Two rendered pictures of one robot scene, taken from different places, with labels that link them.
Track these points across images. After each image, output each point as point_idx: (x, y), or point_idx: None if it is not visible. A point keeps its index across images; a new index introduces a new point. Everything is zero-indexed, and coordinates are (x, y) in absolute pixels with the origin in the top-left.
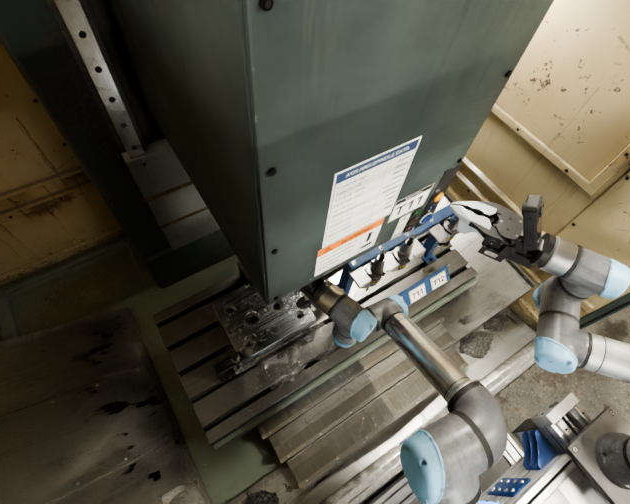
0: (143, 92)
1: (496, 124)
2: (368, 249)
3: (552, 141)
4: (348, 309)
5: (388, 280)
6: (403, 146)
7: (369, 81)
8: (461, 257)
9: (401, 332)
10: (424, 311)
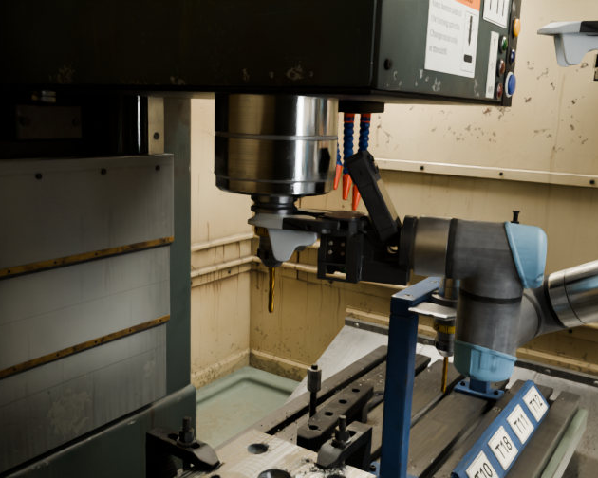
0: None
1: (469, 190)
2: (469, 85)
3: (551, 161)
4: (482, 221)
5: (454, 432)
6: None
7: None
8: (536, 385)
9: (589, 268)
10: (551, 464)
